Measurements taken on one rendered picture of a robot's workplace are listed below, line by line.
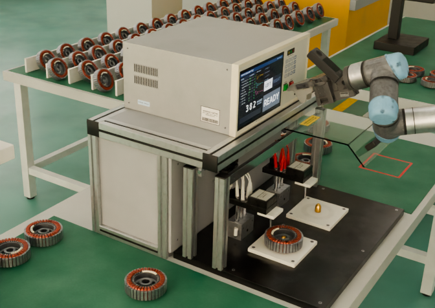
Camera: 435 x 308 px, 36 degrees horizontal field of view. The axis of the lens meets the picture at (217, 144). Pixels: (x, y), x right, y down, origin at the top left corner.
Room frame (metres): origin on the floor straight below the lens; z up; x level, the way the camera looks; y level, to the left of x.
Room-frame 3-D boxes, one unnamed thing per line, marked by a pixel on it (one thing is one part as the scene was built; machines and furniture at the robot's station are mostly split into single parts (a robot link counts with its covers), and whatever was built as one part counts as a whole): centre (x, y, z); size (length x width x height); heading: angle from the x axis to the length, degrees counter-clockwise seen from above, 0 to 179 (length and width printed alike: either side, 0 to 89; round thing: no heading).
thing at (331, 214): (1.90, -0.33, 0.78); 0.15 x 0.15 x 0.01; 58
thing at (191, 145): (1.96, 0.01, 1.09); 0.68 x 0.44 x 0.05; 148
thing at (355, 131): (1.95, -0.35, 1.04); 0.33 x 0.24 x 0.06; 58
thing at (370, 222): (1.80, -0.25, 0.76); 0.64 x 0.47 x 0.02; 148
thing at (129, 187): (1.73, 0.25, 0.91); 0.28 x 0.03 x 0.32; 58
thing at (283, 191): (1.97, -0.20, 0.80); 0.07 x 0.05 x 0.06; 148
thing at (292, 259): (1.69, -0.20, 0.78); 0.15 x 0.15 x 0.01; 58
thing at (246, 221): (1.77, -0.08, 0.80); 0.07 x 0.05 x 0.06; 148
